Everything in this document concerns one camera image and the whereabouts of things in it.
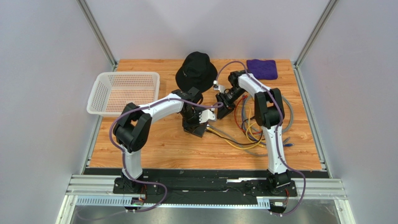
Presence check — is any purple cloth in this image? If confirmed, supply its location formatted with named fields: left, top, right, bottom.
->
left=246, top=59, right=278, bottom=80

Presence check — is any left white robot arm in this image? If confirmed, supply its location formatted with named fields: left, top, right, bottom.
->
left=109, top=87, right=211, bottom=193

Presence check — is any red ethernet cable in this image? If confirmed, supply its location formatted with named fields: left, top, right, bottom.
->
left=233, top=95, right=263, bottom=135

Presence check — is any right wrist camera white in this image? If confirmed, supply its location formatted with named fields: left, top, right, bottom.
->
left=213, top=80, right=227, bottom=94

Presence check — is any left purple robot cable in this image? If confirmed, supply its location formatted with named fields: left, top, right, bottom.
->
left=108, top=98, right=224, bottom=213

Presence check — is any blue ethernet cable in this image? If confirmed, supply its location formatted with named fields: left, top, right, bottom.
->
left=240, top=96, right=294, bottom=148

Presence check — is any black cable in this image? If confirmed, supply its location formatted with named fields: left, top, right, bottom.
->
left=207, top=116, right=265, bottom=147

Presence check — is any grey ethernet cable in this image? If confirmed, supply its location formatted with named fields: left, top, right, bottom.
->
left=207, top=93, right=294, bottom=157

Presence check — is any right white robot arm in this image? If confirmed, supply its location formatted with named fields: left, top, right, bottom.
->
left=213, top=70, right=291, bottom=195

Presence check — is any white plastic basket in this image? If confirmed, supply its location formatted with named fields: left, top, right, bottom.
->
left=86, top=71, right=160, bottom=117

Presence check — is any black network switch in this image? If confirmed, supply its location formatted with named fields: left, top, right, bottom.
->
left=183, top=123, right=208, bottom=138

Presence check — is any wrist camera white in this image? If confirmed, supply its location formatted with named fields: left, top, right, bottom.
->
left=213, top=80, right=227, bottom=94
left=199, top=109, right=217, bottom=124

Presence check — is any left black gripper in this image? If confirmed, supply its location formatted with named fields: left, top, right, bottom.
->
left=180, top=109, right=204, bottom=134

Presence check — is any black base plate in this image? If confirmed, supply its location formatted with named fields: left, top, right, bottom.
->
left=113, top=168, right=298, bottom=205

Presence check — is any black bucket hat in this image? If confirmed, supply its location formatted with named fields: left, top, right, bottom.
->
left=175, top=51, right=218, bottom=92

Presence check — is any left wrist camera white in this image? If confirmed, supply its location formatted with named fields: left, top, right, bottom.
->
left=199, top=109, right=217, bottom=124

